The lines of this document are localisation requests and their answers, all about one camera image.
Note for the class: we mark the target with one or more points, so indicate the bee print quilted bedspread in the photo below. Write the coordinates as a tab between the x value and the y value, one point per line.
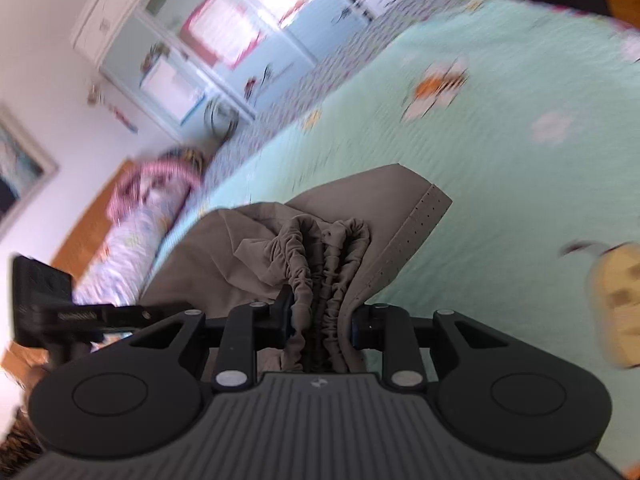
475	160

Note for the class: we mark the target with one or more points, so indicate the pink floral duvet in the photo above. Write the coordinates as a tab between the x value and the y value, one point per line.
135	220

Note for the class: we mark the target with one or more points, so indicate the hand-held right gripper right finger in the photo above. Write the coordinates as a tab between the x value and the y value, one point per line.
365	327

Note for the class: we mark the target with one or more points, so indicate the wooden headboard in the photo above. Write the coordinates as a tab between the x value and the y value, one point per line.
85	230

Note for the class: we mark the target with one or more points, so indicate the framed wall picture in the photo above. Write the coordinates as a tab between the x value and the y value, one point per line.
20	170

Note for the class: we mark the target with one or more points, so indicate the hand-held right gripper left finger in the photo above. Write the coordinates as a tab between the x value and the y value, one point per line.
280	325

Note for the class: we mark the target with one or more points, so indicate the sliding door wardrobe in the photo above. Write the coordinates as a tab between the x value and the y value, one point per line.
225	25

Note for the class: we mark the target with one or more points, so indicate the hanging wall decoration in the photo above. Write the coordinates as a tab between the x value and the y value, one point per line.
115	107

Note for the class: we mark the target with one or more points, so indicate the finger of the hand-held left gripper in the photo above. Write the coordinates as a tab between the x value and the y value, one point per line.
132	316

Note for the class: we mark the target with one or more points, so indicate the grey hooded jacket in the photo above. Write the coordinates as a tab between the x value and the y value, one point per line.
350	200

